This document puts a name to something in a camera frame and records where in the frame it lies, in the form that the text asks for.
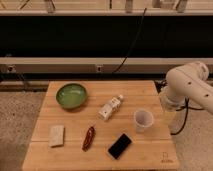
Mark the white sponge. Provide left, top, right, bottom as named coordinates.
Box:
left=49, top=125, right=65, bottom=147

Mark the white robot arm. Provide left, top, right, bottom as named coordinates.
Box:
left=159, top=61, right=213, bottom=125

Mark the green ceramic bowl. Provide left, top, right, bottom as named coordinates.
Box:
left=56, top=83, right=88, bottom=109

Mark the white bottle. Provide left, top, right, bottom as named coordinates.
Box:
left=99, top=95, right=124, bottom=121

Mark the clear plastic cup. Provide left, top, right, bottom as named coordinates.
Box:
left=134, top=109, right=154, bottom=133

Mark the red chili pepper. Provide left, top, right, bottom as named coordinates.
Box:
left=82, top=126, right=95, bottom=151

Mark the black smartphone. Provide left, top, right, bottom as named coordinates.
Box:
left=108, top=134, right=132, bottom=160

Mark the wooden cutting board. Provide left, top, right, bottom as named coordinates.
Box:
left=22, top=81, right=179, bottom=171

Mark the black floor cable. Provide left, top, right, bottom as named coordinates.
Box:
left=155, top=79, right=205, bottom=136

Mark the black hanging cable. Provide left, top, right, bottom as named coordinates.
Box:
left=112, top=7, right=148, bottom=74

